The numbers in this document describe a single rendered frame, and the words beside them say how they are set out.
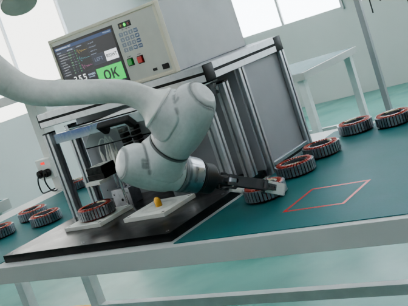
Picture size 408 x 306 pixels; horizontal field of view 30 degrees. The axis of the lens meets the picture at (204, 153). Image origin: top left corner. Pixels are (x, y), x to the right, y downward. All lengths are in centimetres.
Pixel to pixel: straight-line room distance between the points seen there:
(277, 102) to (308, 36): 665
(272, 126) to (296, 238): 73
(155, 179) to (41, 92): 32
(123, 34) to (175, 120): 62
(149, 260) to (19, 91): 50
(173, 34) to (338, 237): 86
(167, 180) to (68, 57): 75
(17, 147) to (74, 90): 626
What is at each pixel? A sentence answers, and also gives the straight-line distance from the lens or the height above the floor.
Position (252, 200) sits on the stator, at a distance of 191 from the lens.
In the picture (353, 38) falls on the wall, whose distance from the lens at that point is 874.
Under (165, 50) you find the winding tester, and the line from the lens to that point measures 212.
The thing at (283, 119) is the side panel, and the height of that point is 87.
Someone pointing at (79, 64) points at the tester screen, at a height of 122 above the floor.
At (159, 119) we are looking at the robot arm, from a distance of 164.
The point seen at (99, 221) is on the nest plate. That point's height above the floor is 78.
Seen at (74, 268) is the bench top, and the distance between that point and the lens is 204.
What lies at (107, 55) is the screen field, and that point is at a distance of 226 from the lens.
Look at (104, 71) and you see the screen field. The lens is 228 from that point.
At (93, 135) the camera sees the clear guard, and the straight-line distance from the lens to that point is 201.
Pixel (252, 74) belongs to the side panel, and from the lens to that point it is 224.
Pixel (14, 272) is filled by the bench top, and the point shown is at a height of 73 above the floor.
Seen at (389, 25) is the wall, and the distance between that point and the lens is 857.
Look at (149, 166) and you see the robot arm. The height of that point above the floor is 95.
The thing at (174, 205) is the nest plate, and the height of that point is 78.
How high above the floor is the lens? 119
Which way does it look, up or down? 8 degrees down
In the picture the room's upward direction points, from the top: 19 degrees counter-clockwise
